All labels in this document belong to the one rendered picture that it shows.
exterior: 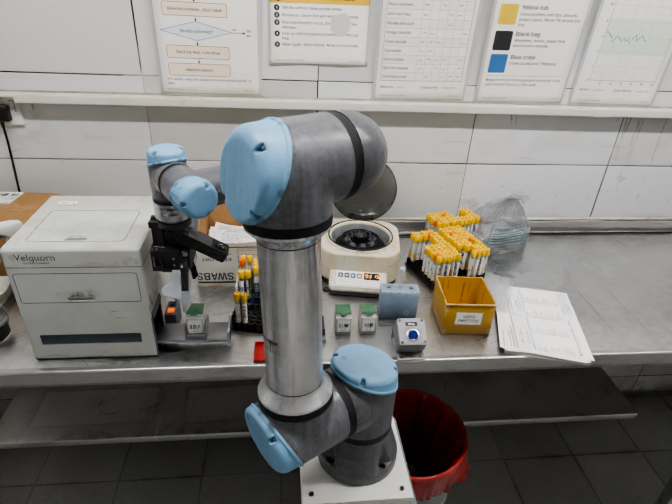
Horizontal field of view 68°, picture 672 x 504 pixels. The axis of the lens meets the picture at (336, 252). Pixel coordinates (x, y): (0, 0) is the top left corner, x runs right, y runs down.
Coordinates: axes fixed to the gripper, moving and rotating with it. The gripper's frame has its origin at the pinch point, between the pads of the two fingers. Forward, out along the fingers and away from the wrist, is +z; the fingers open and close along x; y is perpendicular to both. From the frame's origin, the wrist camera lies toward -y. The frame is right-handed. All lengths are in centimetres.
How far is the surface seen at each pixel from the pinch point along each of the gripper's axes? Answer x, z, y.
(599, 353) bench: 8, 15, -102
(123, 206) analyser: -15.9, -14.9, 17.4
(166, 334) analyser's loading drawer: 1.1, 11.0, 7.1
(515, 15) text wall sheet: -57, -58, -89
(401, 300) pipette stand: -6, 8, -52
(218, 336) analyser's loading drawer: 2.4, 11.0, -5.3
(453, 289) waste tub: -13, 9, -69
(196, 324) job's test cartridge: 2.5, 7.1, -0.5
